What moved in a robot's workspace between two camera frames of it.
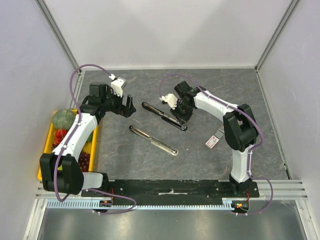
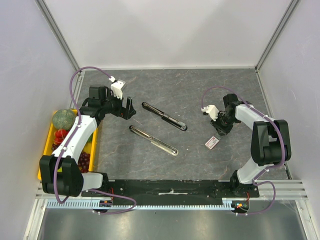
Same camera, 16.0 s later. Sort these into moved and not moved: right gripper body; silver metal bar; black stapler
Moved: right gripper body
Not moved: black stapler; silver metal bar
